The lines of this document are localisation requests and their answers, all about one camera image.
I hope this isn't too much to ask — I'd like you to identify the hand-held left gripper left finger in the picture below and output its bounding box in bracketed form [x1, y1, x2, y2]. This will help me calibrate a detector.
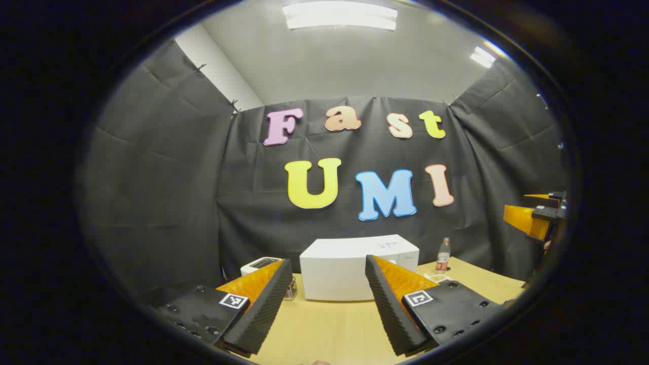
[139, 259, 294, 358]

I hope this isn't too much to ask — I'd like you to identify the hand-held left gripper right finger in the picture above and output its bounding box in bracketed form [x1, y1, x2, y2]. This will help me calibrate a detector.
[365, 255, 508, 357]

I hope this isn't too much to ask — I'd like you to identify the white microwave oven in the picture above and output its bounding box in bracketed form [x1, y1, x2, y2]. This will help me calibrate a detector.
[299, 234, 420, 302]

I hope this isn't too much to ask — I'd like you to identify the white toaster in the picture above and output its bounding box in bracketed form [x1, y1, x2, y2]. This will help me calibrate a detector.
[240, 257, 283, 277]

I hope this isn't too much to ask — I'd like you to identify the clear bottle with red label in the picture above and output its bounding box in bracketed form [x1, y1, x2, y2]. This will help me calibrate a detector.
[435, 237, 452, 274]

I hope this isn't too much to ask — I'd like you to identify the small ceiling light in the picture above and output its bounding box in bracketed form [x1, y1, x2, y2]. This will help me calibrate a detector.
[470, 46, 496, 69]

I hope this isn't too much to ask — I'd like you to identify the black backdrop cloth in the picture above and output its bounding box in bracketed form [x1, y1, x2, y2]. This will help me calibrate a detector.
[76, 38, 568, 305]

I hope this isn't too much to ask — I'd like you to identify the large ceiling light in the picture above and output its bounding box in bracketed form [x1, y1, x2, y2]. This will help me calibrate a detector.
[282, 1, 399, 31]

